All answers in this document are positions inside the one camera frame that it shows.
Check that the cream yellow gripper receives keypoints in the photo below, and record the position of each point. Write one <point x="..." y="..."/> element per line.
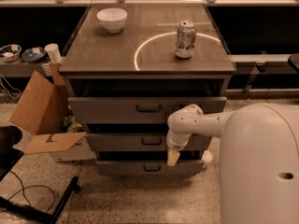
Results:
<point x="174" y="145"/>

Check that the grey drawer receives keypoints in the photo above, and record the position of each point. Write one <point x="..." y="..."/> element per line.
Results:
<point x="127" y="141"/>
<point x="137" y="110"/>
<point x="147" y="168"/>

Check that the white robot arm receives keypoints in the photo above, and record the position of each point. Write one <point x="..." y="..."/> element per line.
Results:
<point x="259" y="159"/>

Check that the grey bottom drawer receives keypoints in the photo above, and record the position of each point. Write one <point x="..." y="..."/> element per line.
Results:
<point x="147" y="168"/>

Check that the grey drawer cabinet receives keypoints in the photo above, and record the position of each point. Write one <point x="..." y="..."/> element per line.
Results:
<point x="140" y="61"/>

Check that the grey top drawer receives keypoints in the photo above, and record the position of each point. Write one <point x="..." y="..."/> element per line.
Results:
<point x="137" y="110"/>

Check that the white round ball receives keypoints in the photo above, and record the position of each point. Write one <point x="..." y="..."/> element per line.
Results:
<point x="207" y="157"/>

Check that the green snack bags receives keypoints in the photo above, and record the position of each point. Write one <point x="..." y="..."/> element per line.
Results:
<point x="70" y="125"/>

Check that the crushed soda can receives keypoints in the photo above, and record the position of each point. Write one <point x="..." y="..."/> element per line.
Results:
<point x="186" y="35"/>

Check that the brown cardboard box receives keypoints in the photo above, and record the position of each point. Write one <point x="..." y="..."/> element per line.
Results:
<point x="40" y="111"/>

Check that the white ceramic bowl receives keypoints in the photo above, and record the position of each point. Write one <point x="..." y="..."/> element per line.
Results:
<point x="112" y="19"/>

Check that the white paper cup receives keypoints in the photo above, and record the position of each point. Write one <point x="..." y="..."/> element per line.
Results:
<point x="53" y="52"/>

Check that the black chair seat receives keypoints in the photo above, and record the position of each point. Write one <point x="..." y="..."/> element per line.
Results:
<point x="9" y="156"/>

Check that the blue patterned bowl right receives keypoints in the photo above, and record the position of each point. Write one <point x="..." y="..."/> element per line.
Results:
<point x="34" y="55"/>

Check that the blue patterned bowl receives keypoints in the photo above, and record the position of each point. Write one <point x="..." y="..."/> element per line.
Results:
<point x="34" y="55"/>
<point x="10" y="53"/>

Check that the blue patterned bowl left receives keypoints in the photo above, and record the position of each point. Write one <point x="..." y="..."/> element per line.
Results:
<point x="10" y="53"/>

